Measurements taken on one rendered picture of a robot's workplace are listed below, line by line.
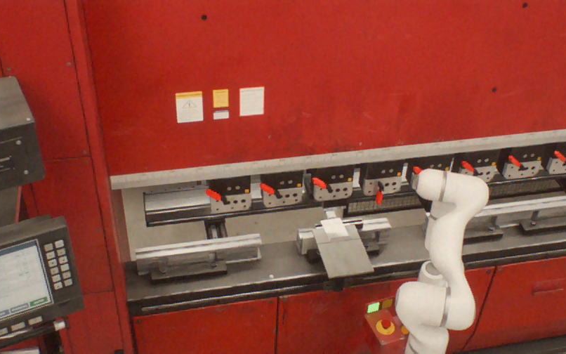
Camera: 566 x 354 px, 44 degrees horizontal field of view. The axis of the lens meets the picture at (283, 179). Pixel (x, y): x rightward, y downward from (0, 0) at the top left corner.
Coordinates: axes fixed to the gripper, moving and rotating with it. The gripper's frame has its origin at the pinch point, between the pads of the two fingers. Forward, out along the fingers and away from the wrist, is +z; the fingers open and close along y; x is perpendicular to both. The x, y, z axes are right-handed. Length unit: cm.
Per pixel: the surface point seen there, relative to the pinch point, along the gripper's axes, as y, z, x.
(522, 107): -36, -66, 51
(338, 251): -30.9, -13.1, -20.7
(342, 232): -40.1, -12.5, -15.0
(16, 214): -93, -7, -137
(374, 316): -10.7, 7.3, -11.3
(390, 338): 1.3, 6.2, -10.3
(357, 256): -26.5, -13.5, -14.9
